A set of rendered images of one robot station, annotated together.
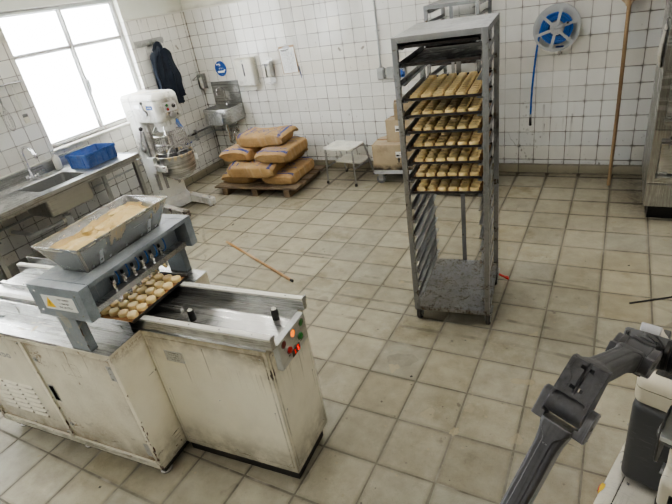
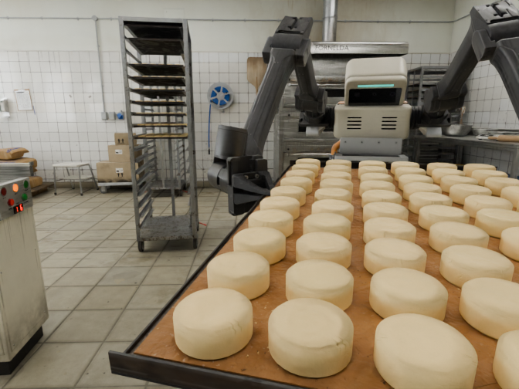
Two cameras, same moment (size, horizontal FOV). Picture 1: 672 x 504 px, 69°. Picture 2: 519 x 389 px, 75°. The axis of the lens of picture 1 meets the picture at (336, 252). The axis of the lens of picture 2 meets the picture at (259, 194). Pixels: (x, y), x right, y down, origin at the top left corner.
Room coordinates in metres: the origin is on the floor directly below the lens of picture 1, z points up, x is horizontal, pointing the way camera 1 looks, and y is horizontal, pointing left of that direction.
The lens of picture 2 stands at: (-0.03, 0.17, 1.10)
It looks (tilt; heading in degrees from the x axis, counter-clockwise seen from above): 13 degrees down; 326
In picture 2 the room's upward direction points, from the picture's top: straight up
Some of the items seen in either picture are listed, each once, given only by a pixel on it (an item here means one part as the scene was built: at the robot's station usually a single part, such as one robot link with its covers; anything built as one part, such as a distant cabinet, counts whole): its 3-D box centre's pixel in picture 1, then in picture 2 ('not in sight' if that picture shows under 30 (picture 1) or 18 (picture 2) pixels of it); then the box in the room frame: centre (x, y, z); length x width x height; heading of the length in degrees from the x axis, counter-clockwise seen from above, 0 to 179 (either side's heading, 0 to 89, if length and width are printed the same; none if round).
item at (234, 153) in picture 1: (248, 148); not in sight; (6.22, 0.87, 0.47); 0.72 x 0.42 x 0.17; 148
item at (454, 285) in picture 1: (454, 178); (165, 139); (2.90, -0.81, 0.93); 0.64 x 0.51 x 1.78; 155
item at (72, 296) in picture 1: (127, 276); not in sight; (2.16, 1.03, 1.01); 0.72 x 0.33 x 0.34; 152
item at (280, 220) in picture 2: not in sight; (270, 224); (0.26, -0.04, 0.99); 0.05 x 0.05 x 0.02
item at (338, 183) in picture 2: not in sight; (336, 187); (0.32, -0.21, 1.00); 0.05 x 0.05 x 0.02
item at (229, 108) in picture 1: (226, 104); not in sight; (6.85, 1.11, 0.93); 0.99 x 0.38 x 1.09; 58
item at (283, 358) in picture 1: (290, 340); (12, 197); (1.75, 0.26, 0.77); 0.24 x 0.04 x 0.14; 152
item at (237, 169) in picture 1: (257, 166); not in sight; (5.88, 0.77, 0.32); 0.72 x 0.42 x 0.17; 62
